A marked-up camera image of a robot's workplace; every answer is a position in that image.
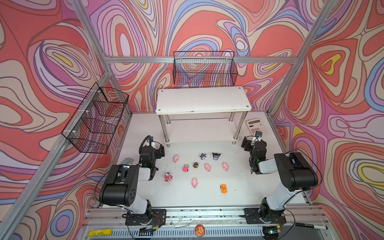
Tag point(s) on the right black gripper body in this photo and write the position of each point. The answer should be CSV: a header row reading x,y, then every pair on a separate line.
x,y
246,143

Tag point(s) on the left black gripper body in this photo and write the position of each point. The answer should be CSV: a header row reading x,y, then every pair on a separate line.
x,y
159,151

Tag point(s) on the pink pig toy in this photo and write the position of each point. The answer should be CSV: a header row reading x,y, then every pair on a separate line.
x,y
194,182
225,166
207,167
176,158

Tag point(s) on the orange toy car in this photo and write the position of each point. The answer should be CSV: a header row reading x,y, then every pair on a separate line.
x,y
223,188

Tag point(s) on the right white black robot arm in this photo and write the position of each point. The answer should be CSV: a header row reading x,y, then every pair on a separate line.
x,y
296,176

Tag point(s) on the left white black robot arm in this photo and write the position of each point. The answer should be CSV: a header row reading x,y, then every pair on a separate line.
x,y
120,188

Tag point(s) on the grey stapler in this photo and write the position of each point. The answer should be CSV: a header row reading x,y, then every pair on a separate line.
x,y
127,161

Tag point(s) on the pink white calculator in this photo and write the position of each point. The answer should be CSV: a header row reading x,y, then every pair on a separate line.
x,y
256,125

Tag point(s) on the red pink bear toy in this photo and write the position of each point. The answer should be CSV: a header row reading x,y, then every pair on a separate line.
x,y
168,177

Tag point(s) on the dark purple figure toy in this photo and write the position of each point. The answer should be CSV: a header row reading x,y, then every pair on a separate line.
x,y
216,156

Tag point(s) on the pink pig toy front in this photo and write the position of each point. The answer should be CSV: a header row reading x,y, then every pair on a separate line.
x,y
194,182

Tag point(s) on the grey shark toy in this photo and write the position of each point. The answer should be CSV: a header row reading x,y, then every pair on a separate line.
x,y
203,156

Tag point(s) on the white shelf table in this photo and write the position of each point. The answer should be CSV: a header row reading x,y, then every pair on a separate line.
x,y
202,114

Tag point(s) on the black white marker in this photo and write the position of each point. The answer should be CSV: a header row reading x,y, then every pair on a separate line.
x,y
318,227

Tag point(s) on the red round sticker badge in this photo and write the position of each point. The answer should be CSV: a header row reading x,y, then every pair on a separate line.
x,y
200,230

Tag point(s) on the left black wire basket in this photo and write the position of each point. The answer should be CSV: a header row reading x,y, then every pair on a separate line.
x,y
99,115

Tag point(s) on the black wire basket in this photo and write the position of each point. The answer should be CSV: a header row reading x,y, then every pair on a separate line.
x,y
204,69
99,115

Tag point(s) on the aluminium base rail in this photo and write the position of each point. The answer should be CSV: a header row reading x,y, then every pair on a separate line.
x,y
221,222

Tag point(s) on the back black wire basket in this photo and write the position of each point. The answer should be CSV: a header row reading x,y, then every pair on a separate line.
x,y
204,69

